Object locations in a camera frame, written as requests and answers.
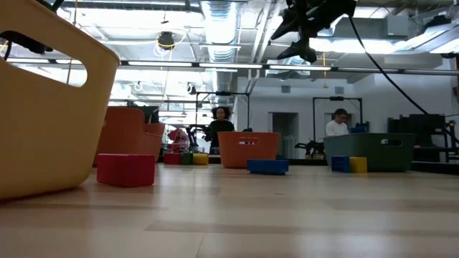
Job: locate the white LED light tube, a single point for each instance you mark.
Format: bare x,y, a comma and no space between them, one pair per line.
229,66
299,67
159,63

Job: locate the person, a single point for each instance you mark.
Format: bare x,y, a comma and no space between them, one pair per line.
220,129
335,129

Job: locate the red background object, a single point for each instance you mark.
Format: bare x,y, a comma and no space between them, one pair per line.
177,135

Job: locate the blue studded cube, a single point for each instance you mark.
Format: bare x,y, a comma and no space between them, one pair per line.
340,165

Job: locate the white railing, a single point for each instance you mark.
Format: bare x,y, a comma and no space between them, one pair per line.
288,147

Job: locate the black equipment rack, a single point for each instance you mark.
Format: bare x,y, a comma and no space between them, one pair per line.
423,125

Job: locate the large red rectangular block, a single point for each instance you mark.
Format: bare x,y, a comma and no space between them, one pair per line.
125,170

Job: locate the black gantry frame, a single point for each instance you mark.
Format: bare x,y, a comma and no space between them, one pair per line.
222,93
337,98

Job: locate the silver ribbed ceiling duct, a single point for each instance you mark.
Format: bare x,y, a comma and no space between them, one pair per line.
219,21

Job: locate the orange plastic bin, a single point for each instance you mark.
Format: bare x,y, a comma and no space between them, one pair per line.
233,154
125,136

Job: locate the small yellow block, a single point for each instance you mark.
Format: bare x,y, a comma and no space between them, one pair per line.
201,159

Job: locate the small green block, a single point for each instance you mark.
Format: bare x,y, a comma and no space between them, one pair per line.
187,158

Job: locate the yellow cube block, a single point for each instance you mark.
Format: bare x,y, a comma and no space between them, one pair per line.
358,165

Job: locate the black table edge rail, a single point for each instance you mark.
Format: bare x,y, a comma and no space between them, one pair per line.
308,162

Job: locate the small red block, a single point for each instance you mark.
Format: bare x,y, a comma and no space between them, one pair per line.
173,158

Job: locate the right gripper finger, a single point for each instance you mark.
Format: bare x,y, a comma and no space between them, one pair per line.
303,52
288,25

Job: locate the dark green plastic bin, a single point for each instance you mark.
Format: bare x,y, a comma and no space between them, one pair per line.
380,152

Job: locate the black background robot arm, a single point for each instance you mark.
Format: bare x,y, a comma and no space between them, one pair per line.
310,146
247,129
193,130

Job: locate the yellow plastic bin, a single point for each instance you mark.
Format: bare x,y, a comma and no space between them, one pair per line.
54,143

